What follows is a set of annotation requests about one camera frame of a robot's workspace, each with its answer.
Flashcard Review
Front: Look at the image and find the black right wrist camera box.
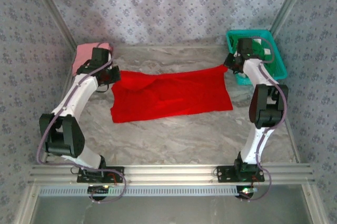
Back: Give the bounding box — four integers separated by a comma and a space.
236, 37, 255, 56

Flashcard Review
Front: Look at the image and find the aluminium mounting rail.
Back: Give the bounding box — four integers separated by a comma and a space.
27, 163, 315, 186

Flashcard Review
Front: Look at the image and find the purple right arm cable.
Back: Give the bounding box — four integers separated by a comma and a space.
241, 36, 288, 202

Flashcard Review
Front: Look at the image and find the grey slotted cable duct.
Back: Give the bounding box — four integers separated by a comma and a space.
38, 184, 260, 197

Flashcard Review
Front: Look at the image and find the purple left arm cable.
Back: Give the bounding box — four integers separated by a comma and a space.
35, 41, 127, 204

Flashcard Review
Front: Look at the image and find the pink folded t-shirt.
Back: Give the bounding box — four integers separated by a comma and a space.
72, 42, 112, 76

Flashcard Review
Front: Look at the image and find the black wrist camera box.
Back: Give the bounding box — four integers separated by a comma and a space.
91, 46, 111, 64
236, 37, 255, 56

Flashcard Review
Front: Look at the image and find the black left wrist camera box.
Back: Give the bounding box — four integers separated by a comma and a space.
91, 46, 111, 64

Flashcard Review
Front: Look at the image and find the teal plastic basket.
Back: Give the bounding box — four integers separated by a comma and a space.
225, 29, 288, 86

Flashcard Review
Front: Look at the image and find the red t-shirt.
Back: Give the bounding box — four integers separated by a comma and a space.
110, 65, 234, 124

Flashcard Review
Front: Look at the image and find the aluminium frame post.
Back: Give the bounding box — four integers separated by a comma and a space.
26, 0, 78, 48
271, 0, 314, 37

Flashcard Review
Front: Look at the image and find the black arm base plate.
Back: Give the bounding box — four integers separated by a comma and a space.
217, 165, 265, 183
77, 165, 125, 184

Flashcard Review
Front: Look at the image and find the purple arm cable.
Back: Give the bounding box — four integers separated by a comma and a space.
241, 36, 288, 202
35, 41, 127, 204

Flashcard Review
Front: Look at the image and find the black electronics module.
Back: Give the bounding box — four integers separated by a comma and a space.
236, 186, 260, 200
88, 184, 111, 201

